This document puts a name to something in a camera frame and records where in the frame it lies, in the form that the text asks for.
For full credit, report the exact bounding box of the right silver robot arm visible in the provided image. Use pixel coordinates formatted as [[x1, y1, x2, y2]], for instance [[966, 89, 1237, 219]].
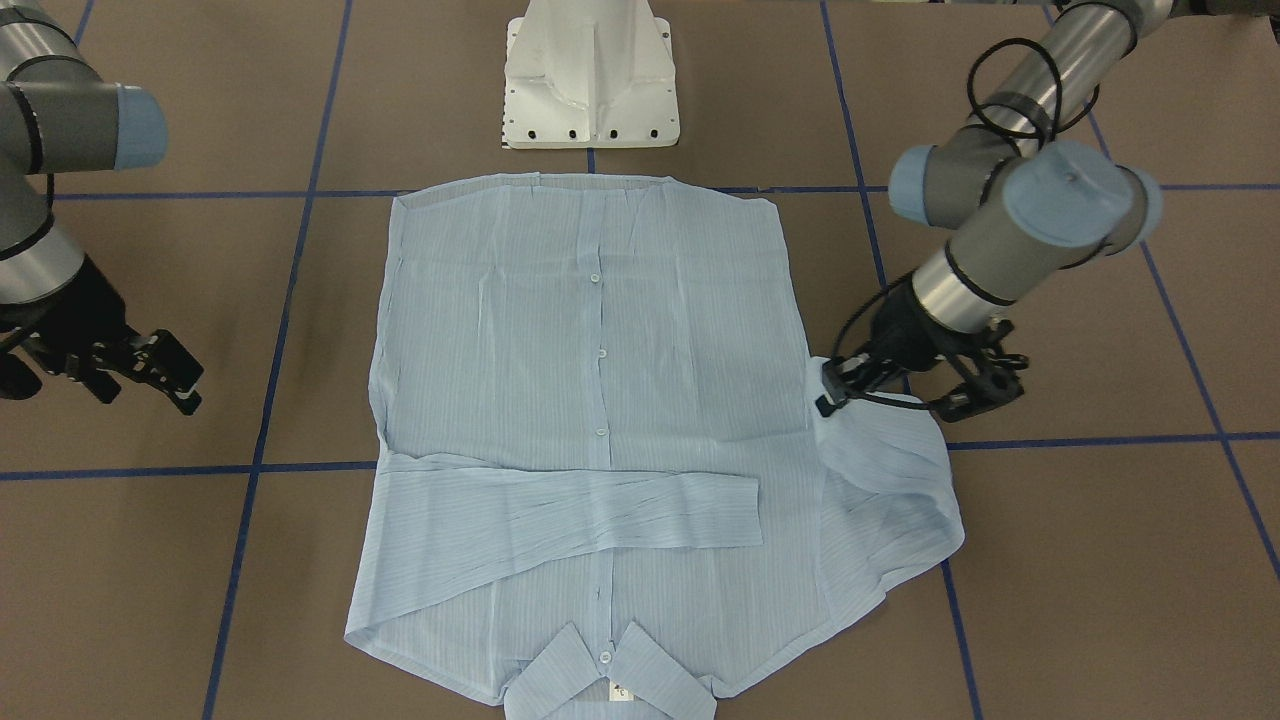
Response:
[[1, 1, 204, 416]]

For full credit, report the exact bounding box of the brown paper table cover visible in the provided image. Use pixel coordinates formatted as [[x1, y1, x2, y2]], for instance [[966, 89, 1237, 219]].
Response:
[[3, 1, 1277, 719]]

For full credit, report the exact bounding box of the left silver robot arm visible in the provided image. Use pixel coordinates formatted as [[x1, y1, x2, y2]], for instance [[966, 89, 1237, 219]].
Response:
[[815, 1, 1178, 421]]

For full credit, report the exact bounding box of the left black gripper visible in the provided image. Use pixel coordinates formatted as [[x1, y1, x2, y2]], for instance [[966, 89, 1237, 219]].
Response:
[[814, 282, 973, 418]]

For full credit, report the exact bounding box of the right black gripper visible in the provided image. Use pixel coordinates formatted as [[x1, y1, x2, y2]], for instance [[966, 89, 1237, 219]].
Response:
[[1, 258, 204, 416]]

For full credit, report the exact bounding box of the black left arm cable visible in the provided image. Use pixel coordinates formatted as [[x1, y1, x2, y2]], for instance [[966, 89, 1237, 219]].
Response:
[[829, 38, 1111, 413]]

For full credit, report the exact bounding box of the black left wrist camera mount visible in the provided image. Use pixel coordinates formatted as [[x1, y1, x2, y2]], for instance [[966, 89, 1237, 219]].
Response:
[[925, 316, 1030, 423]]

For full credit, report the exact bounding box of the white pedestal column with base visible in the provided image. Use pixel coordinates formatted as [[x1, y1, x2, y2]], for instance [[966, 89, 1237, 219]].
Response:
[[500, 1, 681, 150]]

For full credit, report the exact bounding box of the light blue button-up shirt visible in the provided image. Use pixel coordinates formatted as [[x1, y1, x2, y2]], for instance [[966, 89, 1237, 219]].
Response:
[[344, 173, 965, 719]]

